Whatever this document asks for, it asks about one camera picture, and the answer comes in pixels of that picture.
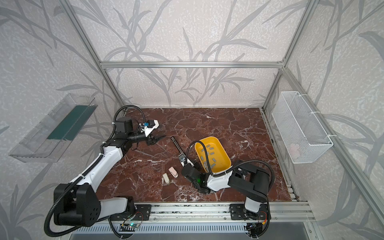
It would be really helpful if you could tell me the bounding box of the beige white stapler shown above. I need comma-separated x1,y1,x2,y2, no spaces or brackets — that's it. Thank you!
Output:
163,173,170,184

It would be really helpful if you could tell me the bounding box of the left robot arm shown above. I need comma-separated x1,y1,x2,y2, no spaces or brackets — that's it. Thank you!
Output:
46,117,161,227

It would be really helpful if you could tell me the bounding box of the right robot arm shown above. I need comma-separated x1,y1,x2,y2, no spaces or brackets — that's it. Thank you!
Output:
182,160,275,225

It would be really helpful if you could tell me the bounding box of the yellow plastic tray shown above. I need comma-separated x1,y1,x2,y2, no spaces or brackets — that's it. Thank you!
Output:
195,137,232,174

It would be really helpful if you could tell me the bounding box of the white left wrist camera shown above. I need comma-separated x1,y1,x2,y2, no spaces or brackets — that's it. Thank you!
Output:
140,120,160,137

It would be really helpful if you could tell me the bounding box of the clear plastic wall bin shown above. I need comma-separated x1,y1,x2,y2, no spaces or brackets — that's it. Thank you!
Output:
9,94,98,163

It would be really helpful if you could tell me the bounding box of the aluminium frame corner post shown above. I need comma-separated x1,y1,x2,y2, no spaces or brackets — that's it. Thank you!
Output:
59,0,125,107

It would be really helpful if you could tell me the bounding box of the white slotted cable duct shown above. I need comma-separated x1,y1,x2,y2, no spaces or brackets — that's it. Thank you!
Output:
73,222,309,235

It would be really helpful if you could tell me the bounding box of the aluminium frame crossbar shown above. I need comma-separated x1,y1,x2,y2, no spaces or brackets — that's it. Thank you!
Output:
99,61,283,69

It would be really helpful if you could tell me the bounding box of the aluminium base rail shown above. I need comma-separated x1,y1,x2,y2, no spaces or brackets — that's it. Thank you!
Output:
147,202,316,223

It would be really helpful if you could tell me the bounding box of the white wire wall basket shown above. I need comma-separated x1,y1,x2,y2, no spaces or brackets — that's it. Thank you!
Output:
272,91,334,164

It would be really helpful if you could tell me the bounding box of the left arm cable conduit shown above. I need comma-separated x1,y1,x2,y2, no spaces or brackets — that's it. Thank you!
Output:
43,104,147,238

